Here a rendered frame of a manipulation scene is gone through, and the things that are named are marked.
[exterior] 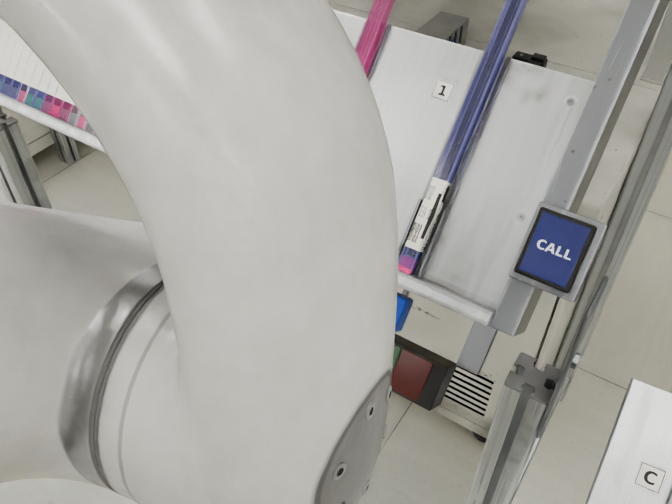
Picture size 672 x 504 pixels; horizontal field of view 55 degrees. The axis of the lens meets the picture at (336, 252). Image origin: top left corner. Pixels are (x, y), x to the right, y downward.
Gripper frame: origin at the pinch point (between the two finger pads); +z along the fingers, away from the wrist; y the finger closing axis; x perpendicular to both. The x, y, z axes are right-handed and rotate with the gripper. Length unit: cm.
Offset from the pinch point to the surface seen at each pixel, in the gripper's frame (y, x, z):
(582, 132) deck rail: 8.7, 18.3, 9.0
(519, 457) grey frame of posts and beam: 13.4, -9.4, 22.0
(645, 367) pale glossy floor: 26, -4, 109
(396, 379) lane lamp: 2.4, -5.4, 11.1
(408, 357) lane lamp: 2.6, -3.2, 11.1
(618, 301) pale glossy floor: 16, 7, 120
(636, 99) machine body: 7, 35, 60
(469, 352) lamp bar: 6.7, -1.0, 13.7
